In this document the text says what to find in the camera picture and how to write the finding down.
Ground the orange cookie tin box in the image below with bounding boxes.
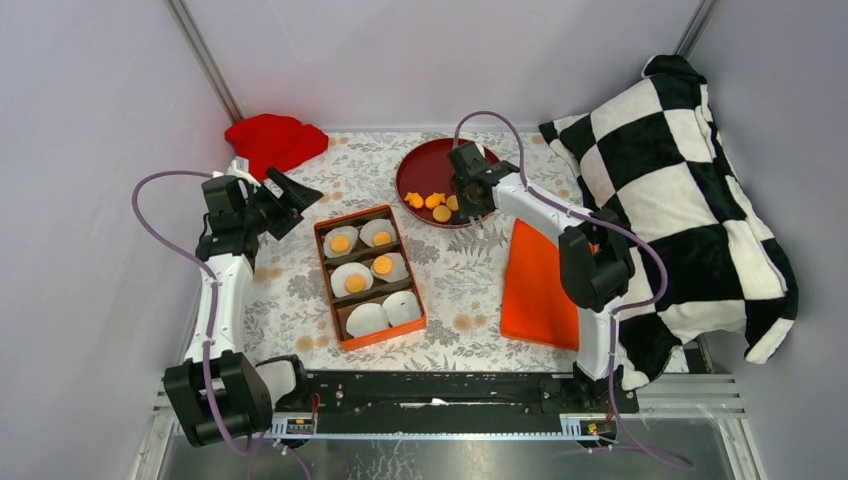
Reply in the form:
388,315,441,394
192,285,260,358
313,205,427,352

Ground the black white checkered blanket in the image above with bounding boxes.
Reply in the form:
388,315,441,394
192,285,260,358
540,55,799,390

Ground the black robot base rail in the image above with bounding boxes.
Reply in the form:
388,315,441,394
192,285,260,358
275,370,639,435

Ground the orange fish shaped cookie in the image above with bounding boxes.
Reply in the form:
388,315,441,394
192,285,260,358
424,193,446,210
404,192,425,209

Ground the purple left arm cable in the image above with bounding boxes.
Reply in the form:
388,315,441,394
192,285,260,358
131,170,256,457

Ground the orange tin lid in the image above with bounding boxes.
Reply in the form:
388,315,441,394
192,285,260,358
500,219,580,352

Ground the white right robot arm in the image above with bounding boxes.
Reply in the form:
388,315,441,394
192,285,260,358
447,140,634,412

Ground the dark red round plate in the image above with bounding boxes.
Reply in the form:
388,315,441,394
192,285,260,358
395,138,470,229

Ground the red cloth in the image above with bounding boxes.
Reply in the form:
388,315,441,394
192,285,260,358
224,113,329,182

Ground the floral table cloth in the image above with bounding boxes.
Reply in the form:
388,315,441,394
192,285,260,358
244,132,573,372

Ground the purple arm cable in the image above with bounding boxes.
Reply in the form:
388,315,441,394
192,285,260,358
131,170,256,457
453,111,697,473

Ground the round beige biscuit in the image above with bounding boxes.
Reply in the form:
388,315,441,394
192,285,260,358
372,231,393,246
432,205,453,224
445,195,459,212
344,274,368,294
329,235,352,254
372,255,394,276

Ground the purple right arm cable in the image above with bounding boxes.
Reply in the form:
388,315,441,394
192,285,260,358
453,111,697,473

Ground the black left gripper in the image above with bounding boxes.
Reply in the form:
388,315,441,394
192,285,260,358
240,166,323,240

